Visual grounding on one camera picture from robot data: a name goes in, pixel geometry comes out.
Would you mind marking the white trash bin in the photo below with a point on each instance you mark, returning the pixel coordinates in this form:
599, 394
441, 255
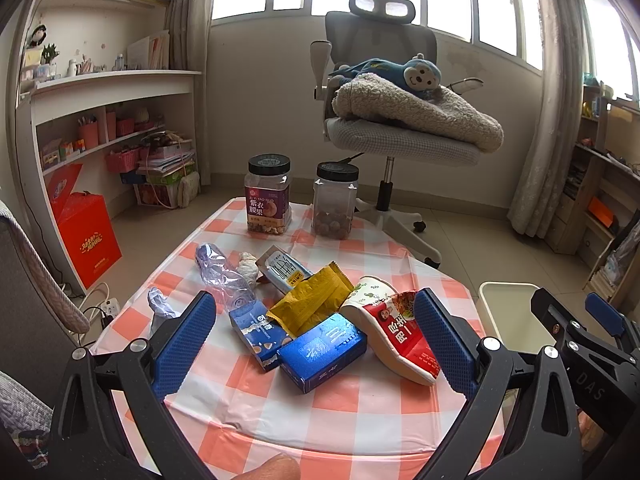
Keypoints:
504, 310

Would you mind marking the beige fleece blanket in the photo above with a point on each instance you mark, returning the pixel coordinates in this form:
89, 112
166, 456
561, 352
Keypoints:
444, 113

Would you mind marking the grey sofa armrest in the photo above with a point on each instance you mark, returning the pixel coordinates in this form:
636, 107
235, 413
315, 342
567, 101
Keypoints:
37, 319

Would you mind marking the white power strip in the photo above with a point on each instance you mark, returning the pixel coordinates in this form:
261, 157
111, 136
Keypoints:
111, 307

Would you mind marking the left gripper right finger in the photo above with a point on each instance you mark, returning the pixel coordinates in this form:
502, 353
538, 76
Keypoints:
541, 440

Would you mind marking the beige left curtain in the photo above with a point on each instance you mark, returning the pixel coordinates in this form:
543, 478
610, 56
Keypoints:
188, 22

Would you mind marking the cashew jar purple label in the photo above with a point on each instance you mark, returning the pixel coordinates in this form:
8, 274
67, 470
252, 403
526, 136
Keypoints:
266, 186

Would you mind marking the person's hand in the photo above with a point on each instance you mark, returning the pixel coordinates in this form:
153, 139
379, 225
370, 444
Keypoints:
279, 467

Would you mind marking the red gift box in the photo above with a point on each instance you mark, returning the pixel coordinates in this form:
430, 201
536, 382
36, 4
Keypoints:
84, 225

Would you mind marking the crushed clear plastic bottle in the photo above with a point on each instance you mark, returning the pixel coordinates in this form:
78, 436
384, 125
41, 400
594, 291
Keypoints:
218, 274

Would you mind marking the white tissue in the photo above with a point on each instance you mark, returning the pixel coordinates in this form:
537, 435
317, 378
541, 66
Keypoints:
247, 268

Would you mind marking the white bookshelf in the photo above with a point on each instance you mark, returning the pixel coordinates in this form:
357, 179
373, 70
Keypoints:
93, 77

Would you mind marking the grey office chair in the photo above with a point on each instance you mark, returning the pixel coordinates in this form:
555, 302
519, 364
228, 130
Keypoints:
385, 29

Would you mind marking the red white noodle cup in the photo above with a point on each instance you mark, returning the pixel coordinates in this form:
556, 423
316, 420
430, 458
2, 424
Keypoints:
386, 316

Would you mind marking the pink basket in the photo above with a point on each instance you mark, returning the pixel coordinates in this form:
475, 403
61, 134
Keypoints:
123, 161

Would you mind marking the light blue milk carton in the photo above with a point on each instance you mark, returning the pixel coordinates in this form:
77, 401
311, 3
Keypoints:
281, 269

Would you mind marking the blue cardboard box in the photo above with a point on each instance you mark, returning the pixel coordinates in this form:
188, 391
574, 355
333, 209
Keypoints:
322, 352

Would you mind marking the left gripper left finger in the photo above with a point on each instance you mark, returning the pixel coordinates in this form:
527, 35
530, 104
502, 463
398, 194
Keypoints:
87, 439

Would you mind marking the beige right curtain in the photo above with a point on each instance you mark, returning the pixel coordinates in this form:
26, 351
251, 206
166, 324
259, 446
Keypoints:
546, 167

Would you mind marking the blue monkey plush toy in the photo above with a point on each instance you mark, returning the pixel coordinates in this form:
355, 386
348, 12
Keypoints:
417, 76

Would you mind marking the blue biscuit box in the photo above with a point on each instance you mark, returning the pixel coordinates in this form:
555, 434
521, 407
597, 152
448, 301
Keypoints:
261, 335

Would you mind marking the clear jar brown fruits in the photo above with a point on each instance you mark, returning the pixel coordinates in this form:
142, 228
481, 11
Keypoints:
335, 193

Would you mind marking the wooden shelf desk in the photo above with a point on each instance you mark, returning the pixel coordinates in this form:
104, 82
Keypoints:
599, 204

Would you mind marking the crumpled clear plastic wrapper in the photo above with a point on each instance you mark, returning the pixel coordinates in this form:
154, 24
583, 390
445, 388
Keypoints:
161, 309

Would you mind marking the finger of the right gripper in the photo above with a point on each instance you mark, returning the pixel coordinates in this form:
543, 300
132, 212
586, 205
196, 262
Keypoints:
573, 338
622, 329

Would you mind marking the yellow snack bag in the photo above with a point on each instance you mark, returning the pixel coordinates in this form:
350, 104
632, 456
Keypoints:
312, 301

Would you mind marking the beige curtain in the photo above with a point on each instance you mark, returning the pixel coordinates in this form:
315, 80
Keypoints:
546, 167
188, 22

